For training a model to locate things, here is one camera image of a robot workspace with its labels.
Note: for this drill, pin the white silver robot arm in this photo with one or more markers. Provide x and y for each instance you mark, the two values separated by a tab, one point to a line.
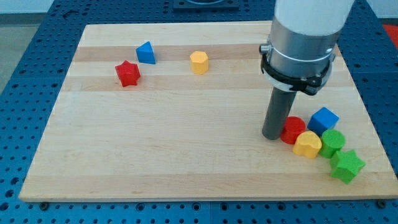
298	54

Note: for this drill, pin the red star block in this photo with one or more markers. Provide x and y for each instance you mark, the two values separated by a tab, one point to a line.
128	73

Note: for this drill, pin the green star block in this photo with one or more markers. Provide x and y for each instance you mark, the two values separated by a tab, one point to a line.
345	165

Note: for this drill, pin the wooden board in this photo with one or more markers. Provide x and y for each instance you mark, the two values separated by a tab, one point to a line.
177	135

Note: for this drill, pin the yellow hexagon block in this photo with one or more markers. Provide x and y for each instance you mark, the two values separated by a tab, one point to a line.
199	62

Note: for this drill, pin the blue triangle block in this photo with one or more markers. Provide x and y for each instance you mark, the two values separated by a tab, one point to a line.
145	53

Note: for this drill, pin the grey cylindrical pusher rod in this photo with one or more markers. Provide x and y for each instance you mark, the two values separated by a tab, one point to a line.
277	113

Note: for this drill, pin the red cylinder block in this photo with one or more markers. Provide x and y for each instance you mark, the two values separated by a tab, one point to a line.
293	127

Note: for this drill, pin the yellow heart block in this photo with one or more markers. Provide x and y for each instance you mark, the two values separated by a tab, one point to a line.
307	144

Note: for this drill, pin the blue cube block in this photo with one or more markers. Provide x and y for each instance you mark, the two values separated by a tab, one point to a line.
322	120

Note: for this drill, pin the green cylinder block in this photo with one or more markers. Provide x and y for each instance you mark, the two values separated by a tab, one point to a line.
332	141

